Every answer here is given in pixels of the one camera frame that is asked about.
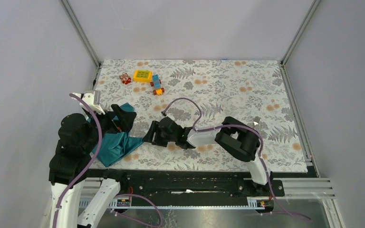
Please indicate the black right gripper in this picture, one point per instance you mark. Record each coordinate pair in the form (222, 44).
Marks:
(154, 127)

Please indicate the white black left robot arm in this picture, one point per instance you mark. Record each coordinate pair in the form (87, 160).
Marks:
(81, 139)

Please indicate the teal cloth napkin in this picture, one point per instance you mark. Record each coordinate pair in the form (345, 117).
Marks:
(110, 147)

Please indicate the yellow toy brick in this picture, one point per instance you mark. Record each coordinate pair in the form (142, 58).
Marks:
(142, 76)

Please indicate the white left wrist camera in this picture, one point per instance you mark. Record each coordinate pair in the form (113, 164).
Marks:
(92, 99)

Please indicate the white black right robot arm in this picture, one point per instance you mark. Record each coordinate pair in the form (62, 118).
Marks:
(239, 140)

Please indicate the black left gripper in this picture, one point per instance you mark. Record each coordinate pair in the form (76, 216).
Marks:
(124, 122)

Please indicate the red owl toy block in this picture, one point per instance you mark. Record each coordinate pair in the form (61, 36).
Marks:
(125, 78)

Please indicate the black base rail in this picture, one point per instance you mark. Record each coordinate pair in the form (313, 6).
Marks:
(197, 188)

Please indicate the blue orange toy car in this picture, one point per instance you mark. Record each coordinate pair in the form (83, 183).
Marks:
(157, 85)

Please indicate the floral patterned table mat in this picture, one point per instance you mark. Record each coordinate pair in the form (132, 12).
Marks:
(204, 92)

